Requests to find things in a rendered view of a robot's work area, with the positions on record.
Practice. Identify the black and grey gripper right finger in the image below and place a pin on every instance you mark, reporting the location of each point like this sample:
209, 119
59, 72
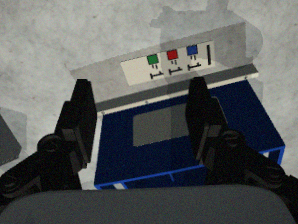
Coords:
223, 151

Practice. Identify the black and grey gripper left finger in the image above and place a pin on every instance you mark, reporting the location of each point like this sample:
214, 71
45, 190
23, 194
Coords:
69, 147

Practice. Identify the blue crate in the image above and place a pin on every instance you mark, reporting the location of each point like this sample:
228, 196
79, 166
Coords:
149, 146

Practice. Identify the white paper strip with colored squares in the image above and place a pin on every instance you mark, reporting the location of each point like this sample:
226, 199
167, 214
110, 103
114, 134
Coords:
169, 63

